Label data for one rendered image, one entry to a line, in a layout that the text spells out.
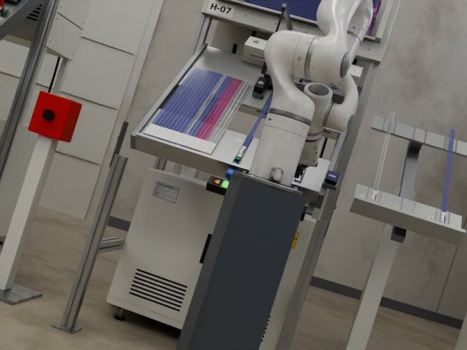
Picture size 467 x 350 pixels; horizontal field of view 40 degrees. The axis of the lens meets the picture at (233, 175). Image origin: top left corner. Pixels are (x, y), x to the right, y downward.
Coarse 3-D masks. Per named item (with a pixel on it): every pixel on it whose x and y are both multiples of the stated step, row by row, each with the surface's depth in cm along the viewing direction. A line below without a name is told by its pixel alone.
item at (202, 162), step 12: (144, 144) 225; (156, 144) 223; (168, 144) 222; (156, 156) 227; (168, 156) 225; (180, 156) 223; (192, 156) 221; (204, 156) 219; (204, 168) 223; (216, 168) 221; (228, 168) 219; (240, 168) 217; (312, 192) 214
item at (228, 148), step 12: (228, 132) 234; (228, 144) 229; (240, 144) 230; (252, 144) 230; (216, 156) 223; (228, 156) 224; (252, 156) 225; (312, 168) 225; (324, 168) 225; (300, 180) 219; (312, 180) 220
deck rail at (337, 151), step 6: (360, 90) 263; (342, 132) 240; (342, 138) 237; (336, 144) 234; (342, 144) 235; (336, 150) 232; (336, 156) 229; (330, 162) 226; (330, 168) 224; (324, 192) 214; (318, 198) 214; (318, 204) 216
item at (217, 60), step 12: (204, 60) 268; (216, 60) 269; (228, 60) 270; (240, 60) 271; (216, 72) 262; (228, 72) 263; (240, 72) 264; (252, 72) 266; (180, 84) 253; (252, 96) 253; (264, 96) 254; (252, 108) 248; (336, 132) 242
